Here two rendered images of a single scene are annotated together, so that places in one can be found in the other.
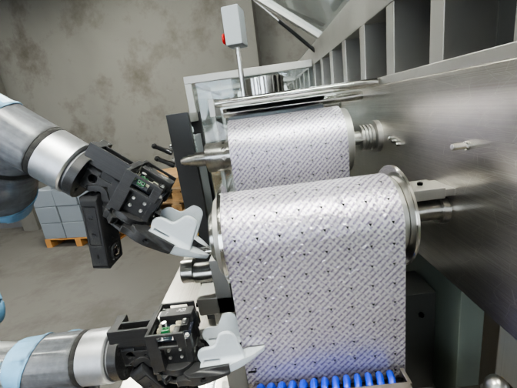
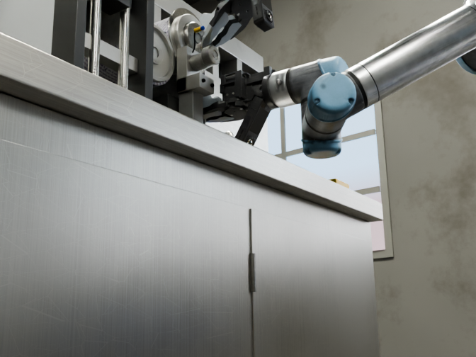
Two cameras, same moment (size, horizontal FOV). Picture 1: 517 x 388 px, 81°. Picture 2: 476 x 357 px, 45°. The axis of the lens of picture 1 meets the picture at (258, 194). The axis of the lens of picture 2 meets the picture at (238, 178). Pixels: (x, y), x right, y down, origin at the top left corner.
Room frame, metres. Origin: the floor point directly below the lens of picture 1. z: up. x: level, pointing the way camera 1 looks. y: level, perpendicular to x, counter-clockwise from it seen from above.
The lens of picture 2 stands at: (1.35, 0.73, 0.66)
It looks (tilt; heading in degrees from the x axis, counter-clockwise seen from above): 14 degrees up; 211
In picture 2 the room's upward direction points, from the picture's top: 1 degrees counter-clockwise
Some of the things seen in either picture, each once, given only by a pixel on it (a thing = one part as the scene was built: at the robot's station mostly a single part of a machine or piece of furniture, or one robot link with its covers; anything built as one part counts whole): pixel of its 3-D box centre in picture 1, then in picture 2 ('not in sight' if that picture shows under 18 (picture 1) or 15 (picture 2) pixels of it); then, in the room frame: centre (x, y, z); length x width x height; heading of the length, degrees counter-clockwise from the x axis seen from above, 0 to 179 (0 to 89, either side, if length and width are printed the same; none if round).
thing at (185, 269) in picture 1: (188, 271); (210, 56); (0.46, 0.14, 1.18); 0.04 x 0.02 x 0.04; 178
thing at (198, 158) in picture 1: (194, 159); not in sight; (0.68, 0.13, 1.34); 0.06 x 0.03 x 0.03; 88
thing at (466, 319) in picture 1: (321, 183); not in sight; (1.48, -0.33, 1.02); 2.24 x 0.04 x 0.24; 178
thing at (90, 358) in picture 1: (106, 352); (283, 88); (0.37, 0.25, 1.11); 0.08 x 0.05 x 0.08; 178
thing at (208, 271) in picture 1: (222, 330); (196, 117); (0.46, 0.10, 1.05); 0.06 x 0.05 x 0.31; 88
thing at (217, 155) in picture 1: (220, 156); not in sight; (0.67, 0.07, 1.34); 0.06 x 0.06 x 0.06; 88
